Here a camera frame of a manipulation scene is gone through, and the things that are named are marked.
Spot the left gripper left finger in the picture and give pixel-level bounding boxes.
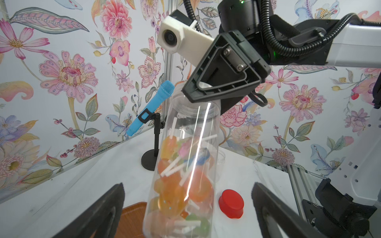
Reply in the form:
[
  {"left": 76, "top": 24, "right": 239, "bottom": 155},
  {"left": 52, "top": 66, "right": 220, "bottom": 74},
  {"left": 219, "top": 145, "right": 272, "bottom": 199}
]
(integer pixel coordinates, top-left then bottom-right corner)
[{"left": 54, "top": 183, "right": 125, "bottom": 238}]

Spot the brown wooden tray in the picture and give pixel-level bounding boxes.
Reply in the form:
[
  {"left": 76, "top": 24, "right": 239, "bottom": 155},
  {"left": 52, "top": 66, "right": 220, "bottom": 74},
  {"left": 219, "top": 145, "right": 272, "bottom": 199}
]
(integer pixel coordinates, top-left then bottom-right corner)
[{"left": 115, "top": 202, "right": 147, "bottom": 238}]

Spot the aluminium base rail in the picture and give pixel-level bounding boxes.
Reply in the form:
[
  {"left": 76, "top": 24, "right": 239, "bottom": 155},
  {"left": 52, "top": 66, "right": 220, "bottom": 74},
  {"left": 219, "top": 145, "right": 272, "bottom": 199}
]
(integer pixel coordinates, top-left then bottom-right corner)
[{"left": 287, "top": 165, "right": 324, "bottom": 221}]

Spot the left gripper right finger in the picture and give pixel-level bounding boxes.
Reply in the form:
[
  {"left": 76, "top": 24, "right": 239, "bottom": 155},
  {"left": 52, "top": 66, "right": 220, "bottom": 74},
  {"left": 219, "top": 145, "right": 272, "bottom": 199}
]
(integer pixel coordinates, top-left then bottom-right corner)
[{"left": 251, "top": 182, "right": 324, "bottom": 238}]

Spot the blue microphone on stand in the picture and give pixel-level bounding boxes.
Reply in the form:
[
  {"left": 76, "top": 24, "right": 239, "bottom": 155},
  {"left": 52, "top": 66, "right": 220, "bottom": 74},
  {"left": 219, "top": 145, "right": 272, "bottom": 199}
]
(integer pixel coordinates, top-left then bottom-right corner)
[{"left": 125, "top": 80, "right": 176, "bottom": 172}]

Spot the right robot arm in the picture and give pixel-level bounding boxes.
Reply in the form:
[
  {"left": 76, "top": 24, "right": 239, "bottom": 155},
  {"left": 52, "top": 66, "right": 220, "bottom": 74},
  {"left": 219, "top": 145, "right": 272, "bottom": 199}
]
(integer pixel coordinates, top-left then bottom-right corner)
[{"left": 179, "top": 1, "right": 381, "bottom": 207}]

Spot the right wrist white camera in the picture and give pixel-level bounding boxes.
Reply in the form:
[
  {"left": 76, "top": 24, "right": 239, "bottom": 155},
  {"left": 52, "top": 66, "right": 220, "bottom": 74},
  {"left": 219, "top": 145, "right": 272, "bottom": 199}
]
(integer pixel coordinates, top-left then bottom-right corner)
[{"left": 157, "top": 10, "right": 214, "bottom": 66}]

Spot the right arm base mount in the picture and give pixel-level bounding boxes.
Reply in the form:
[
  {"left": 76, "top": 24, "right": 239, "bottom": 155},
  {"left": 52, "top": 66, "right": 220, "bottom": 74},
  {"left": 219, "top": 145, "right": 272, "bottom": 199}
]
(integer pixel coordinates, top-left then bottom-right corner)
[{"left": 302, "top": 178, "right": 377, "bottom": 238}]

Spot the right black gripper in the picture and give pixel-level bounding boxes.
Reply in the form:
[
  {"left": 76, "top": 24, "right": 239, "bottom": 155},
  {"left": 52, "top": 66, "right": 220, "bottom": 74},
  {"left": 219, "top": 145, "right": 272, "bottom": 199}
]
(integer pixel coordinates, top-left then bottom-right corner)
[{"left": 181, "top": 0, "right": 298, "bottom": 114}]

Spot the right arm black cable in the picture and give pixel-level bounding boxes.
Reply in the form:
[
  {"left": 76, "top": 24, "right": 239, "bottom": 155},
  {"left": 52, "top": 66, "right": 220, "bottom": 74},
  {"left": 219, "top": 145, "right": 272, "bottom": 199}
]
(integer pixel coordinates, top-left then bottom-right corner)
[{"left": 182, "top": 0, "right": 381, "bottom": 59}]

